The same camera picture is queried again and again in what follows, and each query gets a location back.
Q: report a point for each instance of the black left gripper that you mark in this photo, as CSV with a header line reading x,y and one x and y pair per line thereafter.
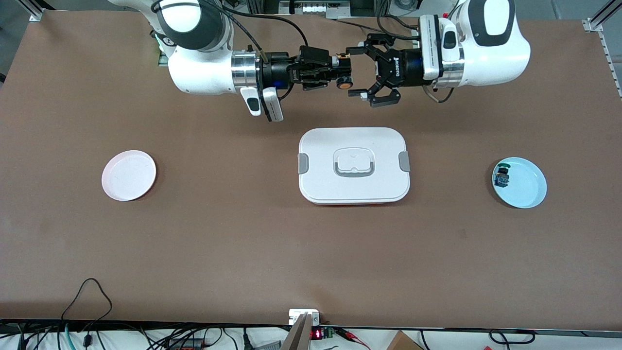
x,y
401,68

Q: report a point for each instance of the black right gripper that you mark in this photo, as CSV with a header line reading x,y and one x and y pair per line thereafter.
x,y
278,72

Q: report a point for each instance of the orange push button switch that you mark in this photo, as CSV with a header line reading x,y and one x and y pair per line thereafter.
x,y
346,83

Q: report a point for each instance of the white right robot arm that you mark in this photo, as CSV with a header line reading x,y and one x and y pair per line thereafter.
x,y
204,78

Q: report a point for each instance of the grey device with lights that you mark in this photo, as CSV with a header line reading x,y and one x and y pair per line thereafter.
x,y
316,8

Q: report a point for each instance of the white lunch box lid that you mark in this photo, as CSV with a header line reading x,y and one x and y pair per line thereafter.
x,y
354,184

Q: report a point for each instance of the light blue round plate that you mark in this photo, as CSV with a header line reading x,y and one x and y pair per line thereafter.
x,y
525,187

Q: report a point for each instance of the pink round plate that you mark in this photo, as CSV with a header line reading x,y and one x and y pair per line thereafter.
x,y
129,176

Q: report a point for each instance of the perforated aluminium strip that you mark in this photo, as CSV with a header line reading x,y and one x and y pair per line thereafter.
x,y
610,58

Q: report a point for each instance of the red digit display module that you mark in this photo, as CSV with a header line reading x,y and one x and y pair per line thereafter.
x,y
317,334

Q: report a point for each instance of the brown cardboard box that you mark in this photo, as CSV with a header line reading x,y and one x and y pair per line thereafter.
x,y
403,342

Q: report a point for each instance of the black power strip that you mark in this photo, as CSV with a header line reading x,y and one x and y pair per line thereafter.
x,y
187,345

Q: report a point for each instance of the green push button switch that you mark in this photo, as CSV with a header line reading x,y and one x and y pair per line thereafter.
x,y
501,177

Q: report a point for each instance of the aluminium frame extrusion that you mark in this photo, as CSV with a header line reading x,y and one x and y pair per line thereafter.
x,y
33,10
602,17

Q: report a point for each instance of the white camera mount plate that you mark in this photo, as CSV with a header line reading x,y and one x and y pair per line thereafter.
x,y
293,316

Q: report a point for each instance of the aluminium camera mount profile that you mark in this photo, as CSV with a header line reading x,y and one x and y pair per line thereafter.
x,y
299,335

